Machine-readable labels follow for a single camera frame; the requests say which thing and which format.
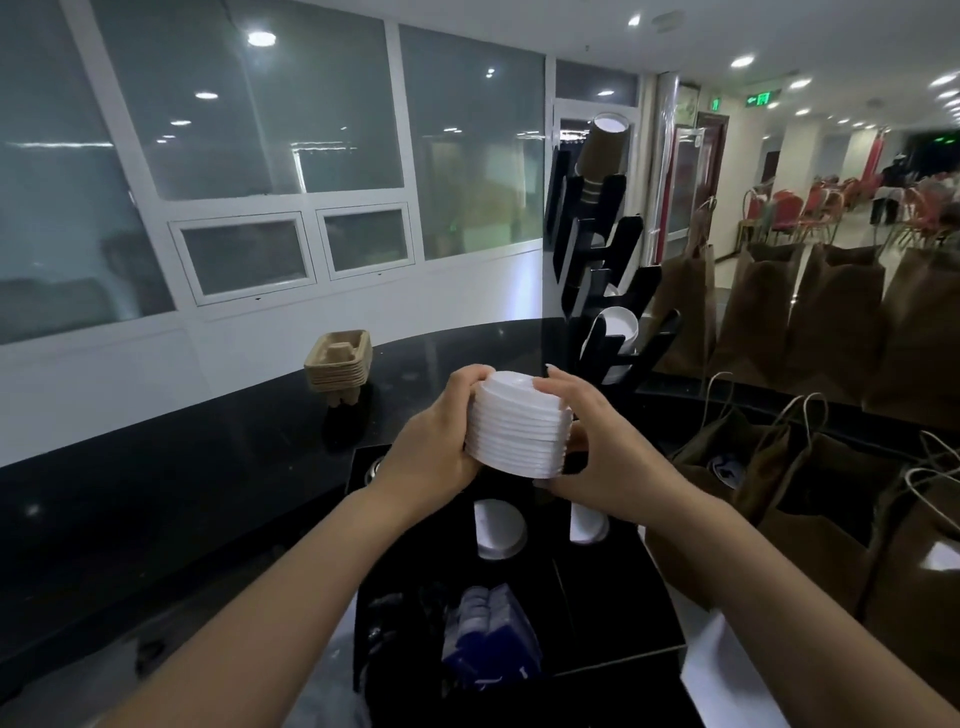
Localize person's right hand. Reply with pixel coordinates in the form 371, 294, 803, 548
532, 365, 710, 541

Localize person's left hand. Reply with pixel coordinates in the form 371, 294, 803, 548
374, 365, 496, 519

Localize stack of white lids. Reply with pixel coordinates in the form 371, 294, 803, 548
463, 370, 574, 481

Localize black acrylic condiment organizer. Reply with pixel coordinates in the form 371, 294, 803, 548
350, 442, 689, 728

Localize white cup stack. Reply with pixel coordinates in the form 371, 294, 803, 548
579, 305, 641, 385

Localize black cup dispenser rack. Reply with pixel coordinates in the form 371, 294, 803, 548
542, 146, 685, 395

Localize brown cup stack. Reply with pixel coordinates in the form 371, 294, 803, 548
572, 112, 633, 208

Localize person's left forearm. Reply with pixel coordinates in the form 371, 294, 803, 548
97, 483, 481, 728

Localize person's right forearm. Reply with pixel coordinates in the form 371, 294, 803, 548
659, 494, 960, 728

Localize stack of pulp cup trays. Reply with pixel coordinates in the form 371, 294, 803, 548
302, 329, 375, 410

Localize black wrapped cutlery bundle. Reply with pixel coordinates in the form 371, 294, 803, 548
365, 590, 451, 680

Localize bundle of blue paper packets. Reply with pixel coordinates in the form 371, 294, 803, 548
440, 582, 544, 690

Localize black glossy bar counter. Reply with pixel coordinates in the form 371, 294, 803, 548
0, 314, 960, 676

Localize row of brown paper bags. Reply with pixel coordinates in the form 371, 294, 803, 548
643, 196, 960, 710

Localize row of red chairs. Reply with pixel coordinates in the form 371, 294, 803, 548
737, 173, 960, 250

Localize white framed window partition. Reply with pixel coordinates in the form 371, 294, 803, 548
0, 0, 654, 466

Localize dark red door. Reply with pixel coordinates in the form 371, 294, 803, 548
658, 110, 730, 265

